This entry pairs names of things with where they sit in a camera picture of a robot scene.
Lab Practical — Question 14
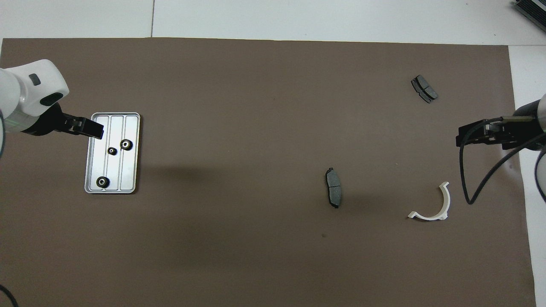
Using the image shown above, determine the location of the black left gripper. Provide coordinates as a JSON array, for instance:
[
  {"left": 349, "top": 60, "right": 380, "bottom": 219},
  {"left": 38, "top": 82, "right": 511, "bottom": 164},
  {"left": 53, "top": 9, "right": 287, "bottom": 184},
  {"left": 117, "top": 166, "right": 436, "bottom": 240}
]
[{"left": 21, "top": 102, "right": 105, "bottom": 140}]

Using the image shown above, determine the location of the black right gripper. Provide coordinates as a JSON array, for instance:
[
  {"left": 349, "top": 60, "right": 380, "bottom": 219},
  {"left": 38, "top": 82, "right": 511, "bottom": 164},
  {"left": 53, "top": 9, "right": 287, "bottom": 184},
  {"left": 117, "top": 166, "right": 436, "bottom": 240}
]
[{"left": 457, "top": 100, "right": 542, "bottom": 150}]

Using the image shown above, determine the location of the silver metal tray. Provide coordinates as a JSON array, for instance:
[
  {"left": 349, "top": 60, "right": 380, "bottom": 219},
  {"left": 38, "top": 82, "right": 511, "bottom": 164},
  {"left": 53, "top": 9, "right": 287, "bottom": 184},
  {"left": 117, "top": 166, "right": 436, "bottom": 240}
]
[{"left": 84, "top": 112, "right": 142, "bottom": 194}]

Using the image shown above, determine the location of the wide grey brake pad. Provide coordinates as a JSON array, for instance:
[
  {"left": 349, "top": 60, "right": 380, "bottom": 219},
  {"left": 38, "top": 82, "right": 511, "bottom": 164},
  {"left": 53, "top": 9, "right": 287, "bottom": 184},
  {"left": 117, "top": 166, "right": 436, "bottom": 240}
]
[{"left": 411, "top": 75, "right": 439, "bottom": 104}]

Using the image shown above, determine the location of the black ribbed box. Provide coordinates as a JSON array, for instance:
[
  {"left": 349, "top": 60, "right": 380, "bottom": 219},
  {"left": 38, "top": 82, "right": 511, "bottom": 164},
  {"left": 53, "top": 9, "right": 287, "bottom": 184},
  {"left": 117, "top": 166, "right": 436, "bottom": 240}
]
[{"left": 514, "top": 0, "right": 546, "bottom": 32}]

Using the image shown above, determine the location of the slim grey brake pad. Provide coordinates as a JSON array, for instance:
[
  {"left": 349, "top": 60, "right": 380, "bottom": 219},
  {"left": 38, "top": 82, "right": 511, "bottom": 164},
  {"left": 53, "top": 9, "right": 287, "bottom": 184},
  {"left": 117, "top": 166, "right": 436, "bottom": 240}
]
[{"left": 325, "top": 167, "right": 343, "bottom": 209}]

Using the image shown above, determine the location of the brown table mat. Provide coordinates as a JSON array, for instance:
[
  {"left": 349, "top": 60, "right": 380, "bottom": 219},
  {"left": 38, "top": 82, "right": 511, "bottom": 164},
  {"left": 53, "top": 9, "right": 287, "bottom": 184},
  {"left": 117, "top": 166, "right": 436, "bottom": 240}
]
[{"left": 0, "top": 38, "right": 536, "bottom": 307}]

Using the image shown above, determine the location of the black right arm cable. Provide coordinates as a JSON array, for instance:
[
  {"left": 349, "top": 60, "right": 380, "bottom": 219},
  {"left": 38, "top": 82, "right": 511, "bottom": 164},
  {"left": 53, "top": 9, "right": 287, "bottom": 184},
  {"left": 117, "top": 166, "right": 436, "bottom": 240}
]
[{"left": 459, "top": 122, "right": 546, "bottom": 205}]

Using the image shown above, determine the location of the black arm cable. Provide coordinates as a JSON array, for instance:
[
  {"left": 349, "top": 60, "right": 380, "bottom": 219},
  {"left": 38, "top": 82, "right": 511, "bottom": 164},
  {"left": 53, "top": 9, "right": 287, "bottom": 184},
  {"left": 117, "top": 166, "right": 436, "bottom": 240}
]
[
  {"left": 0, "top": 284, "right": 20, "bottom": 307},
  {"left": 459, "top": 122, "right": 546, "bottom": 205}
]

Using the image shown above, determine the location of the white curved plastic bracket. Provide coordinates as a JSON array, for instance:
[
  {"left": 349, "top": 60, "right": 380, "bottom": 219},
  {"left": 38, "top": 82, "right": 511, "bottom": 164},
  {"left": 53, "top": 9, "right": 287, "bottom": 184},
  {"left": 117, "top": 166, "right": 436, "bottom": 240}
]
[{"left": 407, "top": 181, "right": 451, "bottom": 221}]

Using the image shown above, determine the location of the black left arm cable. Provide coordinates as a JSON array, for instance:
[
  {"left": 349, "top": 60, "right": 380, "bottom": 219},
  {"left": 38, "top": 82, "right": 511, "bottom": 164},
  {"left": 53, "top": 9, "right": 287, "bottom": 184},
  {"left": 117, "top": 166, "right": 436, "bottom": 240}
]
[{"left": 0, "top": 284, "right": 20, "bottom": 307}]

